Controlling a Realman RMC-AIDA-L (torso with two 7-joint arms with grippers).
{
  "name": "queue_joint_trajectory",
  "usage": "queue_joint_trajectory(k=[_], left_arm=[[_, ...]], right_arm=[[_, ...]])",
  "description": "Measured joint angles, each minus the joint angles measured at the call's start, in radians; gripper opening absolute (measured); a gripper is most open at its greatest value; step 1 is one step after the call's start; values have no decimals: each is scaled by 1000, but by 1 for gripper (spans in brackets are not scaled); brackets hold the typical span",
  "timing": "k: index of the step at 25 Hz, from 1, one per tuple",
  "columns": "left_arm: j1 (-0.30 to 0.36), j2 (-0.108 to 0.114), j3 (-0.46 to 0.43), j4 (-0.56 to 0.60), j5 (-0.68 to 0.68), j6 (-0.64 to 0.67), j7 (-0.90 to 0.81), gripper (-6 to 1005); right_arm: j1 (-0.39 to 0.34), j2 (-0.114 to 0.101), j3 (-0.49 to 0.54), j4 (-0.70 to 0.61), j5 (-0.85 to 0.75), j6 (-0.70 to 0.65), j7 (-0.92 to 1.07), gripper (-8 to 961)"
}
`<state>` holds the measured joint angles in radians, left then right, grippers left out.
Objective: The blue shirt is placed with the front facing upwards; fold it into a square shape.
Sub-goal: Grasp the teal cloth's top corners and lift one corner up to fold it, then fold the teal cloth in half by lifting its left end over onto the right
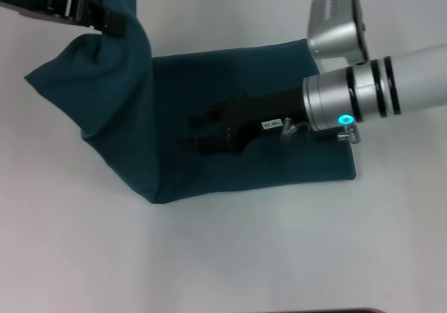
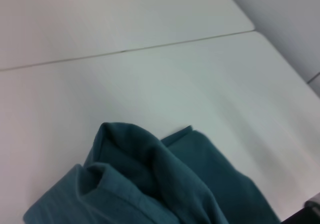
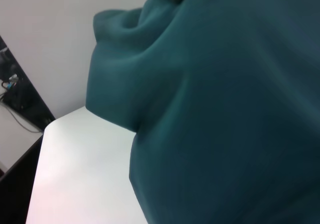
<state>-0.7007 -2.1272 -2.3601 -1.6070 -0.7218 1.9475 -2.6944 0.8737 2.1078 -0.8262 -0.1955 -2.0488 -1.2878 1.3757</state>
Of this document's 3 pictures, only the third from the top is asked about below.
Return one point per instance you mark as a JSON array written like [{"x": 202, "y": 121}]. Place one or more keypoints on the teal blue printed t-shirt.
[{"x": 225, "y": 109}]

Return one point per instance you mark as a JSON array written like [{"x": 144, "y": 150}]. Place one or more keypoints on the black equipment with connectors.
[{"x": 22, "y": 89}]

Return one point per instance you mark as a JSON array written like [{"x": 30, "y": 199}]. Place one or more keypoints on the dark furniture panel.
[{"x": 17, "y": 189}]

